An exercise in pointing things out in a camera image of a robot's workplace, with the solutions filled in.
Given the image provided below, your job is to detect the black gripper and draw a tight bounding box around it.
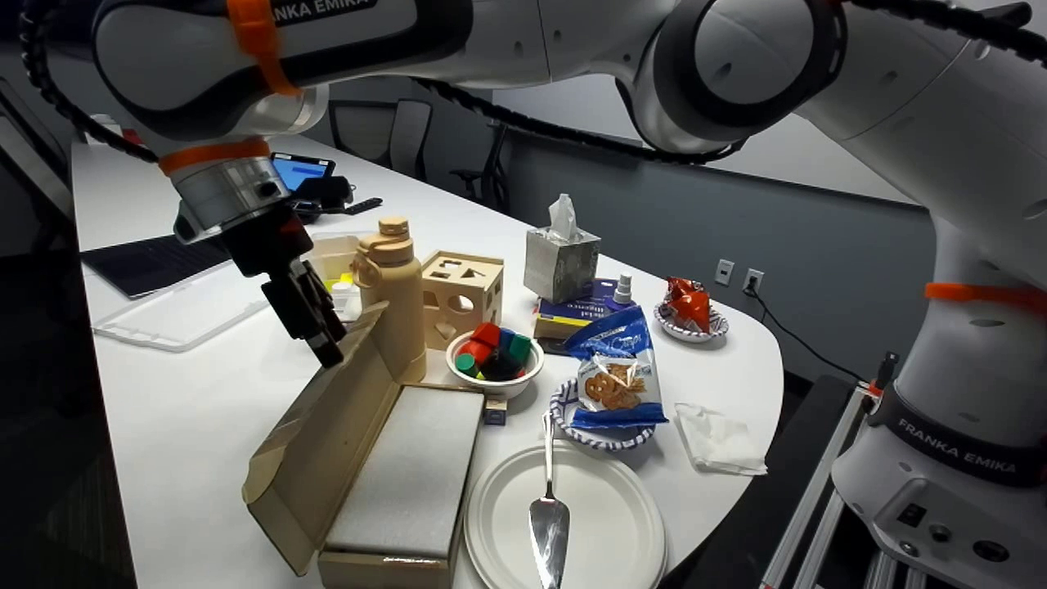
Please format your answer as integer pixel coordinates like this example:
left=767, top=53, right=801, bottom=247
left=221, top=199, right=351, bottom=372

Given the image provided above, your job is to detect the brown cardboard box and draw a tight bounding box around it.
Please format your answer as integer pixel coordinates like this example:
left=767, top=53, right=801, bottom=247
left=237, top=302, right=488, bottom=589

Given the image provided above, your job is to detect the yellow and blue box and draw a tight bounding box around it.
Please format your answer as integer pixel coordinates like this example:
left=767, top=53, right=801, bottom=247
left=530, top=309, right=591, bottom=354

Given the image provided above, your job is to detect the grey tissue box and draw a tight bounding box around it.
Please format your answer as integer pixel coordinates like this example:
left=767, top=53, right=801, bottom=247
left=520, top=192, right=600, bottom=308

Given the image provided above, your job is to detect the tan water bottle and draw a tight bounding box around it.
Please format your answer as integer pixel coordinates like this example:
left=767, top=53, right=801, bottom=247
left=353, top=217, right=428, bottom=387

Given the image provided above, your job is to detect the clear plastic tray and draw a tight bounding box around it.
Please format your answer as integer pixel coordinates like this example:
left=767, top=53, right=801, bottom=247
left=92, top=265, right=277, bottom=354

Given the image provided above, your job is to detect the black tablet blue screen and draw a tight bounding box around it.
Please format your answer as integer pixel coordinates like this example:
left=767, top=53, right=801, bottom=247
left=263, top=151, right=341, bottom=203

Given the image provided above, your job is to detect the black laptop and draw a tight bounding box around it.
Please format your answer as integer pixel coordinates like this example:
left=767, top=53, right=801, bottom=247
left=79, top=228, right=237, bottom=302

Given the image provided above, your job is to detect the white foam insert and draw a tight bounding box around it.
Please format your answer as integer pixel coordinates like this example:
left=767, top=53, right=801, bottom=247
left=323, top=387, right=488, bottom=558

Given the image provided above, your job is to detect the white bowl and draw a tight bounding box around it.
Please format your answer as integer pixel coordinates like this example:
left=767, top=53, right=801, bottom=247
left=440, top=324, right=547, bottom=403

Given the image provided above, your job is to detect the black office chair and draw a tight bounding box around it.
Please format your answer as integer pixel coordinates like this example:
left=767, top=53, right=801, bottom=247
left=387, top=95, right=434, bottom=182
left=452, top=117, right=513, bottom=217
left=323, top=95, right=400, bottom=168

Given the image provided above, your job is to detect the green toy block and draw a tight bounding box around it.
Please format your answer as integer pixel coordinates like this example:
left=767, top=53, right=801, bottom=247
left=498, top=330, right=537, bottom=371

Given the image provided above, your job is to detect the clear blue snack bag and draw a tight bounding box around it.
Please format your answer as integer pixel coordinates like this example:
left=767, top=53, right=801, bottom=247
left=558, top=303, right=671, bottom=437

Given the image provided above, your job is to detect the blue patterned paper plate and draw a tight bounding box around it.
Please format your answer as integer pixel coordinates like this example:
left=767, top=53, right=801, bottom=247
left=547, top=372, right=660, bottom=456

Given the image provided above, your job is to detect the metal cake server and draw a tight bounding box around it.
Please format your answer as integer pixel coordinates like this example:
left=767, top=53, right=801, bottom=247
left=527, top=404, right=573, bottom=589

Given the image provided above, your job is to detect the grey leaning board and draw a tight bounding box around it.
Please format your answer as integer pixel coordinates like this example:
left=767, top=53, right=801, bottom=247
left=0, top=89, right=74, bottom=222

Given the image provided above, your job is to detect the large white paper plate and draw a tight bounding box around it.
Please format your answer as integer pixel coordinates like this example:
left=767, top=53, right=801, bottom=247
left=462, top=440, right=671, bottom=589

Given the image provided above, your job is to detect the small white saucer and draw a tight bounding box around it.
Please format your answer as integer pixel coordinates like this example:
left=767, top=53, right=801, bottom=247
left=653, top=296, right=734, bottom=349

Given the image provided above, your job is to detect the white paper napkin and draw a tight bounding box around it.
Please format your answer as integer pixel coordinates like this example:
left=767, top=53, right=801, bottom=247
left=671, top=399, right=773, bottom=477

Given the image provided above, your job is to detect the white whiteboard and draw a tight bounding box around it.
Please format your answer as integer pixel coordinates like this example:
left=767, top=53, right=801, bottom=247
left=488, top=79, right=941, bottom=211

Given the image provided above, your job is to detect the black power cable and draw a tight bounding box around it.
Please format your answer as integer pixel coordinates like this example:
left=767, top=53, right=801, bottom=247
left=746, top=285, right=877, bottom=387

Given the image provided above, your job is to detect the metal robot stand frame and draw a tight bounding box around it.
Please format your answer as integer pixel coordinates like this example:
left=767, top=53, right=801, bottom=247
left=758, top=372, right=888, bottom=589

